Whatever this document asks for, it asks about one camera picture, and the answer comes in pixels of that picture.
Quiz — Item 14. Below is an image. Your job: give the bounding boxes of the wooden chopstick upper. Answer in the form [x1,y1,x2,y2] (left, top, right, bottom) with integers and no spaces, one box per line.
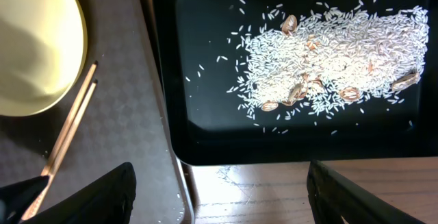
[41,61,99,175]

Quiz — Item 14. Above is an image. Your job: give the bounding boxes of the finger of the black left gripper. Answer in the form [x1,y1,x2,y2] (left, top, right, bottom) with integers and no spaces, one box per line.
[1,176,49,224]

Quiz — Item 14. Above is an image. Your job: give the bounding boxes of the rice and shell scraps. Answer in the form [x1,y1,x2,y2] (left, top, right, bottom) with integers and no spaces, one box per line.
[184,0,430,136]

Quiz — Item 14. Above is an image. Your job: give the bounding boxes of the yellow plate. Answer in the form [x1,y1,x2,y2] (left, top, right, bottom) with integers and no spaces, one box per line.
[1,0,88,116]

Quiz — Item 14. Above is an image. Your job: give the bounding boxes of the black waste tray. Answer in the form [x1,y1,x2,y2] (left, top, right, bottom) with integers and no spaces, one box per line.
[153,0,437,166]

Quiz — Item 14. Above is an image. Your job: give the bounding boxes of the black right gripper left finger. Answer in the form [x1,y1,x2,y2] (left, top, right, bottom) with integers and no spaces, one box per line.
[26,162,136,224]

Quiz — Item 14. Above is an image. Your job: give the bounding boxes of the wooden chopstick lower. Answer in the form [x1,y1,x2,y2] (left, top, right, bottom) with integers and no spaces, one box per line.
[21,80,98,221]

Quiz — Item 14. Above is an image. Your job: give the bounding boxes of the brown serving tray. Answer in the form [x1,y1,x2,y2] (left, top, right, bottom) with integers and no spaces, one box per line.
[0,0,196,224]

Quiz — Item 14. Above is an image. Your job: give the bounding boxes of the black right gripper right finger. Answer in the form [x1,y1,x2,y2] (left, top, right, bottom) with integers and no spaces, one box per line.
[307,160,422,224]

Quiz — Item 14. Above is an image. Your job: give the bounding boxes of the wooden chopstick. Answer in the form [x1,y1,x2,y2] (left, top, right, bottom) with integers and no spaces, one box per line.
[21,80,98,221]
[41,61,99,175]

